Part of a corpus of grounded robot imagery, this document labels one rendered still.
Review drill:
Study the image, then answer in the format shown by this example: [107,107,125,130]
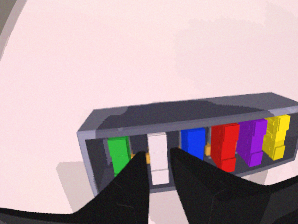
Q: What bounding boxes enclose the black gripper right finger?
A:
[170,148,298,224]

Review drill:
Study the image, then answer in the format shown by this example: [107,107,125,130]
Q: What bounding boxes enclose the blue fuse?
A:
[181,127,206,160]

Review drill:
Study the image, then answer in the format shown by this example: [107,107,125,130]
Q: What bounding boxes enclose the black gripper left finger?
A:
[0,151,149,224]

